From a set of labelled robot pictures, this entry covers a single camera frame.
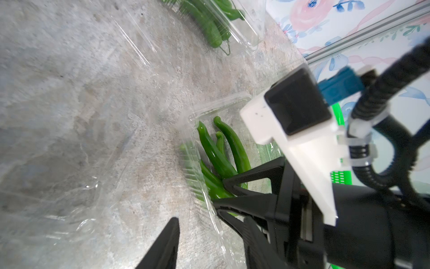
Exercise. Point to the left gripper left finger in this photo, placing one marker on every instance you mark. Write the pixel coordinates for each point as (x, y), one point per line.
(164, 251)

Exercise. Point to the bright green plastic basket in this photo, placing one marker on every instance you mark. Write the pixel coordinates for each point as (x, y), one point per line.
(340, 176)

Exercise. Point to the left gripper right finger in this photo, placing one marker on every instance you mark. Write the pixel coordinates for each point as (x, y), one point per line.
(258, 252)

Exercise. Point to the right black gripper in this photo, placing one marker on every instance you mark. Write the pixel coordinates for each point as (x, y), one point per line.
(374, 229)

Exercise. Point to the clear pepper container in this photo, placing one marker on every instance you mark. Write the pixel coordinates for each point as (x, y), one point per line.
(81, 85)
(231, 27)
(217, 145)

